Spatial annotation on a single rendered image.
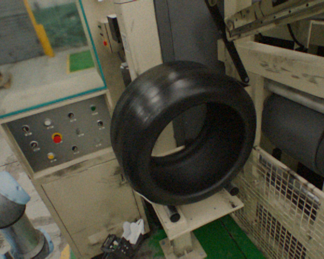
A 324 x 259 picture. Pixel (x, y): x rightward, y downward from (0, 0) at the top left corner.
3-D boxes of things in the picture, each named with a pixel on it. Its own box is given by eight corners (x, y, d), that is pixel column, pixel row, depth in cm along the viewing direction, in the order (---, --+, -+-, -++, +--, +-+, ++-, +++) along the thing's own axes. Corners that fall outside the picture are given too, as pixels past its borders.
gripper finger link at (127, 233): (134, 211, 86) (120, 236, 80) (143, 221, 89) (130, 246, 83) (128, 210, 88) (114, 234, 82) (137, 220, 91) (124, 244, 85)
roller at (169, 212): (152, 165, 128) (152, 172, 130) (143, 167, 127) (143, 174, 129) (181, 213, 100) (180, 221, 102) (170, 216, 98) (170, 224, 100)
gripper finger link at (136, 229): (140, 212, 84) (126, 237, 78) (149, 222, 87) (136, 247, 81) (134, 211, 86) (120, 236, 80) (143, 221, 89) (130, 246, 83)
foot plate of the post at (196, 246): (159, 242, 194) (157, 239, 192) (189, 227, 200) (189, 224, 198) (173, 273, 172) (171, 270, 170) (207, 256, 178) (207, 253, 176)
